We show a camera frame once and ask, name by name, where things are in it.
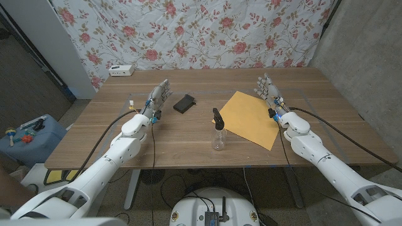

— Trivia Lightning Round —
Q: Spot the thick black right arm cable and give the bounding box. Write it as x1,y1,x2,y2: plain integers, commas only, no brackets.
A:
288,107,402,173

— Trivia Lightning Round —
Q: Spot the white power strip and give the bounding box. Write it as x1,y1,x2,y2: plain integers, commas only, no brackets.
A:
108,65,135,77

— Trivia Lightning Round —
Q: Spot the black floor cable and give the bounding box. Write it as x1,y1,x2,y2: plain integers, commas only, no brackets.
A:
159,173,227,210

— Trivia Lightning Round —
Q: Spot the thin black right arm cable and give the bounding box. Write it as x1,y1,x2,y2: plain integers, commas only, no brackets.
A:
276,121,383,224

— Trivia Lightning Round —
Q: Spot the white flat tool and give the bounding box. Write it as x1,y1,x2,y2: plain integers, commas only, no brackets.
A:
19,115,48,130

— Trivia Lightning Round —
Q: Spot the blue storage box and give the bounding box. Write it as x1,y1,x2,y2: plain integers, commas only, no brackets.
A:
0,114,67,169

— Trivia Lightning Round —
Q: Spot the white table leg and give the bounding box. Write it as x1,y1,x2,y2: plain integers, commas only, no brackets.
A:
123,169,141,210

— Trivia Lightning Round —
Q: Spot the yellow paper envelope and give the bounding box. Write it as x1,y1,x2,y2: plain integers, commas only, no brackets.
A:
211,90,288,151

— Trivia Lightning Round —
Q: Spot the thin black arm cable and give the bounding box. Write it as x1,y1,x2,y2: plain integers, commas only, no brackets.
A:
276,121,383,224
150,121,157,226

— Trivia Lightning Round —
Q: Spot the yellow and black sign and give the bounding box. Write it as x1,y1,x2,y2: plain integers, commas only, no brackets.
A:
43,169,82,186

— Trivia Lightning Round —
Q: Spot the white robot torso rim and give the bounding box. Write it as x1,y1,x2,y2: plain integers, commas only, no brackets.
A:
0,217,128,226

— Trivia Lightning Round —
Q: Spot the white cabinet panel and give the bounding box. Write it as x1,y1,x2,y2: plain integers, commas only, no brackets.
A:
0,0,97,100

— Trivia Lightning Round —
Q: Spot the black backdrop pole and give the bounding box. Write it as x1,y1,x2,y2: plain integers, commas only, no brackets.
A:
320,0,343,31

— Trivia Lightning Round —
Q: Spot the clear plastic dispenser bottle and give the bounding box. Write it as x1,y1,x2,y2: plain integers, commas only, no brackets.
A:
211,127,227,151

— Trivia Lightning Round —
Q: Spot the floral rose backdrop cloth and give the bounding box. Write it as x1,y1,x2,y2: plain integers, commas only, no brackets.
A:
52,0,335,92

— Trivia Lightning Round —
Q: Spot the black round floor disc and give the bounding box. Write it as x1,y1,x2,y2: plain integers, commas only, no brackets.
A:
140,169,166,186

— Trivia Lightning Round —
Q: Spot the grey table leg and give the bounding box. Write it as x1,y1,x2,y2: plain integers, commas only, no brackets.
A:
282,166,305,210

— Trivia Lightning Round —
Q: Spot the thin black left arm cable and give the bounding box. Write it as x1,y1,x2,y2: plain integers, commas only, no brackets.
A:
150,121,157,226

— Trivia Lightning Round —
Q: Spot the small black wallet case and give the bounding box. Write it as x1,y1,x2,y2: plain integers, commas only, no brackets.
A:
173,94,197,114

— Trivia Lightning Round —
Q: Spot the black toy piece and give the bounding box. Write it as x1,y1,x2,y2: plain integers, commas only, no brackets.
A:
32,118,45,132

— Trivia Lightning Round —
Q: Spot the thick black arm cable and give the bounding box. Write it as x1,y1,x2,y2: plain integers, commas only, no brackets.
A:
288,107,402,173
67,109,141,185

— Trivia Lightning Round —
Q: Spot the yellow and blue maraca toy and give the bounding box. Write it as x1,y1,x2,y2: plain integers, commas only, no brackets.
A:
5,127,17,148

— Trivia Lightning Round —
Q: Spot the white robot torso base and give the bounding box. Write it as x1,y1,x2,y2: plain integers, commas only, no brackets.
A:
168,187,261,226

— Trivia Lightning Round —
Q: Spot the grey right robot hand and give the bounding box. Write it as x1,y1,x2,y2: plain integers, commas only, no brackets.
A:
253,73,290,119

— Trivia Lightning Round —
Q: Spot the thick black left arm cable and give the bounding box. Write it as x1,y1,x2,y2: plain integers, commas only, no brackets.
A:
67,109,141,185

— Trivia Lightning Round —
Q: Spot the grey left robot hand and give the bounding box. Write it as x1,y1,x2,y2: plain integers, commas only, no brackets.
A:
139,78,173,124

